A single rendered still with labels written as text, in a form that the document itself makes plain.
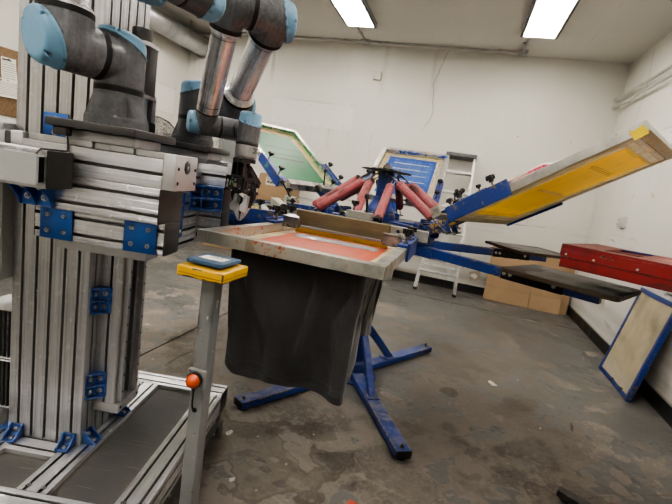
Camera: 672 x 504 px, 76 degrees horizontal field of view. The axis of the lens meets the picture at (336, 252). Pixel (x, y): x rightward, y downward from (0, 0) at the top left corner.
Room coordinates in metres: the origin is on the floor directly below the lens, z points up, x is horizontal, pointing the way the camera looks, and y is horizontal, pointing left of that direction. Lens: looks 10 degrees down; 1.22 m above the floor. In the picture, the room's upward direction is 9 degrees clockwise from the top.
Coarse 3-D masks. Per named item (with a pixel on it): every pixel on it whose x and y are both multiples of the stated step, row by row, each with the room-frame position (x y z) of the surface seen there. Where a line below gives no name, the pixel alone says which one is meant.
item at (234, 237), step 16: (256, 224) 1.62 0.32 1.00; (272, 224) 1.72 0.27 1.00; (208, 240) 1.27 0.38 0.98; (224, 240) 1.26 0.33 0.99; (240, 240) 1.24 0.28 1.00; (256, 240) 1.24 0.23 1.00; (272, 256) 1.22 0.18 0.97; (288, 256) 1.20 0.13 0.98; (304, 256) 1.19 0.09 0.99; (320, 256) 1.18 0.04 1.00; (336, 256) 1.18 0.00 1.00; (384, 256) 1.32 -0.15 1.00; (400, 256) 1.44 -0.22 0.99; (352, 272) 1.16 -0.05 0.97; (368, 272) 1.14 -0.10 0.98; (384, 272) 1.13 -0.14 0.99
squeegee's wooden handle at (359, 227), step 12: (300, 216) 1.82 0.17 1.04; (312, 216) 1.81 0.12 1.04; (324, 216) 1.80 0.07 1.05; (336, 216) 1.78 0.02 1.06; (324, 228) 1.79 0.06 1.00; (336, 228) 1.78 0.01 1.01; (348, 228) 1.77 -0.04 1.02; (360, 228) 1.75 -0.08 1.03; (372, 228) 1.74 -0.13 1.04; (384, 228) 1.73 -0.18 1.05
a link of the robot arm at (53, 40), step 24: (48, 0) 0.96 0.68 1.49; (72, 0) 0.98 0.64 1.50; (24, 24) 0.97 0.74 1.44; (48, 24) 0.94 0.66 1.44; (72, 24) 0.98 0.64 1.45; (48, 48) 0.95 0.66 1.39; (72, 48) 0.98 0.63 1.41; (96, 48) 1.02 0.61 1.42; (72, 72) 1.03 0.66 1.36; (96, 72) 1.05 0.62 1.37
